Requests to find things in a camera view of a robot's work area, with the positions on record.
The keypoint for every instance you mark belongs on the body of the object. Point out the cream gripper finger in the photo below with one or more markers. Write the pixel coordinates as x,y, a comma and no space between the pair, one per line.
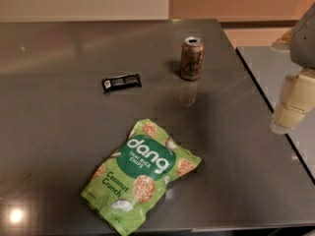
296,99

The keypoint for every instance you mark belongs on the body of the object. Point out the green rice chip bag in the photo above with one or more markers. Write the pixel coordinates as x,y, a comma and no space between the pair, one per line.
134,178

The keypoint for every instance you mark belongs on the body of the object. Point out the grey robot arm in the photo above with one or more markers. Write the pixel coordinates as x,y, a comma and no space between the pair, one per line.
299,41

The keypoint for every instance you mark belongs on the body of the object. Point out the black chocolate bar wrapper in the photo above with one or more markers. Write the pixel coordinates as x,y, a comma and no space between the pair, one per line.
121,82

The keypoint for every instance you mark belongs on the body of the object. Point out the grey side table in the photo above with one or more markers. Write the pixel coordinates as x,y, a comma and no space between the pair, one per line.
270,70

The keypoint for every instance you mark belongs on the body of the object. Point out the gold soda can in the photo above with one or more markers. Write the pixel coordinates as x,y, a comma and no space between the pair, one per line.
191,58

